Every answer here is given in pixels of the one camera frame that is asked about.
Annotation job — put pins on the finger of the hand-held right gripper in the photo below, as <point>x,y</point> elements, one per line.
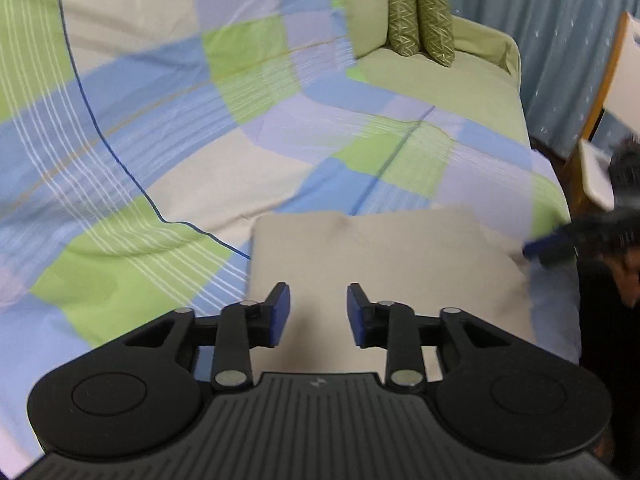
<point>547,246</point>

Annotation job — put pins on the person's right forearm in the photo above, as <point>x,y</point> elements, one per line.
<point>631,282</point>

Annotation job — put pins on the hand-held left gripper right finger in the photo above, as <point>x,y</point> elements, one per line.
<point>356,317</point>

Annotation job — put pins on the blue curtain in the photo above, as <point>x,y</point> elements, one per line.
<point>550,35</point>

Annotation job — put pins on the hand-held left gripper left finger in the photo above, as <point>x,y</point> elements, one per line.
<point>277,317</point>

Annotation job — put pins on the green covered sofa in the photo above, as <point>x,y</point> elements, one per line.
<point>450,92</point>

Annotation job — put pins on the green patterned pillow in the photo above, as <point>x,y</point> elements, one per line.
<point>403,10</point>
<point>436,20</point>

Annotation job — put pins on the beige garment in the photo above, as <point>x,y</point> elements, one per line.
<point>390,250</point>

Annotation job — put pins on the blue green checked sheet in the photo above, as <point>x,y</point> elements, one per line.
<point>150,135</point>

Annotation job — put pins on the white wooden chair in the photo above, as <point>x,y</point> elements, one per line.
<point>607,110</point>

